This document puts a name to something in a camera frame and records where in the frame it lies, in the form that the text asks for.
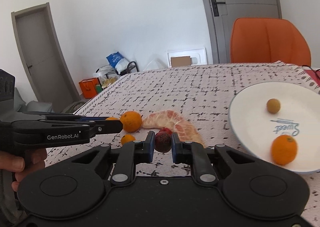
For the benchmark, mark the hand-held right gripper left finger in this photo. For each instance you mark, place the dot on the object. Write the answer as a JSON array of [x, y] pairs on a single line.
[[150, 148]]

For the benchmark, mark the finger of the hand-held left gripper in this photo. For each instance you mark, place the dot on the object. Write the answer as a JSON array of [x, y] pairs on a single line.
[[110, 126], [95, 118]]

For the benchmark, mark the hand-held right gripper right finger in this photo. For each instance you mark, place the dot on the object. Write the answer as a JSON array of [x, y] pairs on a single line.
[[175, 151]]

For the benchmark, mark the small orange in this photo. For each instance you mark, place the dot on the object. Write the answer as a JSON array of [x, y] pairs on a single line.
[[284, 149], [128, 139], [112, 118]]

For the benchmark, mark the dark red fruit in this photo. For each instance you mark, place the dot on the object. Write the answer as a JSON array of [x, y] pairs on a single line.
[[163, 142], [166, 131]]

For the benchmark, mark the peeled pomelo segment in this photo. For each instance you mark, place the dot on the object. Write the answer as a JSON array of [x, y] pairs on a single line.
[[160, 119], [187, 133]]

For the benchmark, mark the large orange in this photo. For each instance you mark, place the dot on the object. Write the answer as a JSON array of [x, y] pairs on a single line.
[[131, 121]]

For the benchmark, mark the white plate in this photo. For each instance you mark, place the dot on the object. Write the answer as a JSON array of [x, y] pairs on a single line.
[[250, 117]]

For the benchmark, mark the brown longan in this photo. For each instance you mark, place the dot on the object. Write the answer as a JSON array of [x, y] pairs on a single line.
[[273, 105]]

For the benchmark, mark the person's left hand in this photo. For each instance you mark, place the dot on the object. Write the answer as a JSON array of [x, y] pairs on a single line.
[[12, 163]]

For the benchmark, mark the green box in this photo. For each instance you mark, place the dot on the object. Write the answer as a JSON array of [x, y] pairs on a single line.
[[98, 88]]

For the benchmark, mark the grey cloth bundle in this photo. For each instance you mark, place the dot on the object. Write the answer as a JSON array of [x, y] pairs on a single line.
[[32, 106]]

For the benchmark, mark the orange paper bag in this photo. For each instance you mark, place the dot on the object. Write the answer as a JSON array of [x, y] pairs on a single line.
[[88, 87]]

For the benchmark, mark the yellow slipper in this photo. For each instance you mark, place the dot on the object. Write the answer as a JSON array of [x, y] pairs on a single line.
[[105, 83], [112, 81]]

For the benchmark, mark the blue plastic bag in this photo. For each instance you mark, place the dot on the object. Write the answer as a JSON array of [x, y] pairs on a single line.
[[115, 58]]

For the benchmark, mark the black metal rack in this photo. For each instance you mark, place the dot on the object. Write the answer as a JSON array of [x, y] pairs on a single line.
[[131, 66]]

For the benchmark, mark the patterned white tablecloth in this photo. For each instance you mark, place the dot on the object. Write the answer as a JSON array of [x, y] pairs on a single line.
[[187, 87]]

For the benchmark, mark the clear white plastic bag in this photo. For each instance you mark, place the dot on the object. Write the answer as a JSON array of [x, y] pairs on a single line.
[[155, 64]]

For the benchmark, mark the brown cardboard sheet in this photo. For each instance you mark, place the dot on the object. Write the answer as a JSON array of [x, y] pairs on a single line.
[[180, 61]]

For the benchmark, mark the white foam board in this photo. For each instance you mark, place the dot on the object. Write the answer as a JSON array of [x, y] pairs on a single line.
[[197, 53]]

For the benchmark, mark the orange chair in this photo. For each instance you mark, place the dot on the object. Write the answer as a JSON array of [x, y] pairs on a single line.
[[267, 42]]

